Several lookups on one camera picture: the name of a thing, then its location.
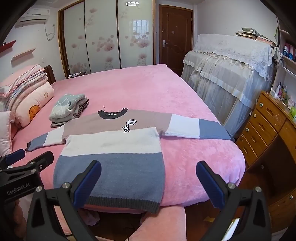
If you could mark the round ceiling lamp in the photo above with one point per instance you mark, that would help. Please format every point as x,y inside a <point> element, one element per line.
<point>131,3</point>

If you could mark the striped folded garment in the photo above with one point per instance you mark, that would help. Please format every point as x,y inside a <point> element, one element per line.
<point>82,107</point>

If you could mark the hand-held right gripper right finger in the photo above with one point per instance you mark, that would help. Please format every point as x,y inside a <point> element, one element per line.
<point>211,183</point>

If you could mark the pink cartoon pillow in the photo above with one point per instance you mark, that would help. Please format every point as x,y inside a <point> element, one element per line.
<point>34,99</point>

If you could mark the floral sliding-door wardrobe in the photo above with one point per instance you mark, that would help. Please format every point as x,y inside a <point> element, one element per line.
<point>101,34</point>

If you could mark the bed with pink blanket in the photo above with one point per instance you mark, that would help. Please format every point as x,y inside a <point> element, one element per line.
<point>161,92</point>

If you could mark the brown wooden door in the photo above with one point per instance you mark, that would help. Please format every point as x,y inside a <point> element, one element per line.
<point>175,41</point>

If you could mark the folded striped frilled blanket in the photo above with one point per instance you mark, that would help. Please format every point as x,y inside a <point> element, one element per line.
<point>25,78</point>

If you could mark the light wooden wall shelf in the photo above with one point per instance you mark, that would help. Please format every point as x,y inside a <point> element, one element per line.
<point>23,54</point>

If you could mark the wooden desk with drawers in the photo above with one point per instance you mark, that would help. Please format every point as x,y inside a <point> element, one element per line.
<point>261,125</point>

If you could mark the dark wooden headboard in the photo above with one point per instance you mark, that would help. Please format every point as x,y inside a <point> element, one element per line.
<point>50,75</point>

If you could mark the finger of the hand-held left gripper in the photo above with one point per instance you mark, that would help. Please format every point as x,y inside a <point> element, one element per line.
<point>44,159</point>
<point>15,155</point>

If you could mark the white air conditioner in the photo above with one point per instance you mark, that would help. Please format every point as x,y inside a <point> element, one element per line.
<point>34,15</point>

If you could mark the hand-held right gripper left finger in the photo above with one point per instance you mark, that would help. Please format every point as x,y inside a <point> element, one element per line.
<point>89,183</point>

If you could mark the colour-block knit sweater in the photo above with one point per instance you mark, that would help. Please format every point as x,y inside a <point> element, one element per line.
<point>111,143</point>

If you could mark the bedside table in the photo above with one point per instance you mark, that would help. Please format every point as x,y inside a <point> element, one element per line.
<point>76,74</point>

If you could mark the cluster of small bottles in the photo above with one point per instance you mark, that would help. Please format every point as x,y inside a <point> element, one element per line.
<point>283,92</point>

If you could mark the white bookshelf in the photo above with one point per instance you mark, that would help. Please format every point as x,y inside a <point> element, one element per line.
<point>285,67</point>

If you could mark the lace-covered piano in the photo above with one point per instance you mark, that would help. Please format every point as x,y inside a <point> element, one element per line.
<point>222,69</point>

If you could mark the stack of books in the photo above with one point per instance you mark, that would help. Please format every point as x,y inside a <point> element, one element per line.
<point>249,33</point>

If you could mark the row of colourful books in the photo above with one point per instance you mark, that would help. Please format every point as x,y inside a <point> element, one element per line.
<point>290,52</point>

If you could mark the red wall shelf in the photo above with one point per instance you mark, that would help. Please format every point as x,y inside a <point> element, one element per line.
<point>7,46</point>

